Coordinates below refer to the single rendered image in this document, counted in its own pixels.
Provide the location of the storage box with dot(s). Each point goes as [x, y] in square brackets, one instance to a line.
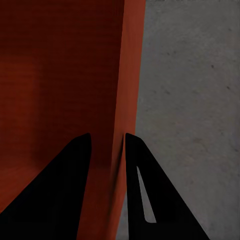
[68, 68]

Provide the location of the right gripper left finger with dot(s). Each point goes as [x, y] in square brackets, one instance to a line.
[49, 208]

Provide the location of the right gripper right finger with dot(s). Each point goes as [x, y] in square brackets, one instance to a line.
[174, 220]

